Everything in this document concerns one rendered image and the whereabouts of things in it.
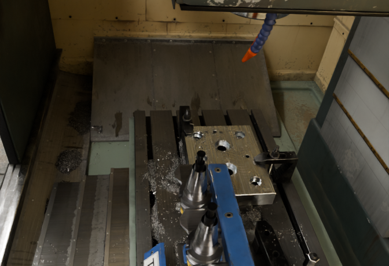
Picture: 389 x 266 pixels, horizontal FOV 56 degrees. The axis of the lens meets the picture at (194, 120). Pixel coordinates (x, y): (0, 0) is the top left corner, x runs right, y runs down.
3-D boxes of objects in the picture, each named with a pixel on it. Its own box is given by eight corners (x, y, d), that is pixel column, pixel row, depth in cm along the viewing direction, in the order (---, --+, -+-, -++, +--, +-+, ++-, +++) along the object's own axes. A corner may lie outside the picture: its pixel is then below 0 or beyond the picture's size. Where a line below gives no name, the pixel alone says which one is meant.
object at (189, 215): (181, 236, 63) (182, 233, 63) (178, 210, 67) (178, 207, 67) (220, 233, 64) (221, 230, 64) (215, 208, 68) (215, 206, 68)
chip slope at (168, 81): (87, 170, 149) (80, 122, 132) (97, 79, 199) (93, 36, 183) (292, 163, 163) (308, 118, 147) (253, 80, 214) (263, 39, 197)
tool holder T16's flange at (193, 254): (223, 268, 60) (226, 260, 59) (187, 270, 59) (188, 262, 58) (217, 235, 65) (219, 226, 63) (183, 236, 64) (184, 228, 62)
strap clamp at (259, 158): (250, 184, 114) (259, 150, 105) (247, 176, 117) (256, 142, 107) (289, 182, 116) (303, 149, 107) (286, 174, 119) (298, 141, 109)
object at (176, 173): (175, 186, 72) (175, 184, 71) (172, 166, 76) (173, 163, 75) (210, 184, 73) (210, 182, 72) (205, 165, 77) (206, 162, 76)
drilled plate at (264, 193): (193, 209, 100) (194, 197, 97) (181, 137, 122) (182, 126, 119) (272, 204, 104) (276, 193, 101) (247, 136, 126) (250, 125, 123)
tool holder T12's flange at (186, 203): (213, 210, 69) (215, 202, 67) (182, 215, 67) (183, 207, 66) (205, 185, 73) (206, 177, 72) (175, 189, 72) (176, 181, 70)
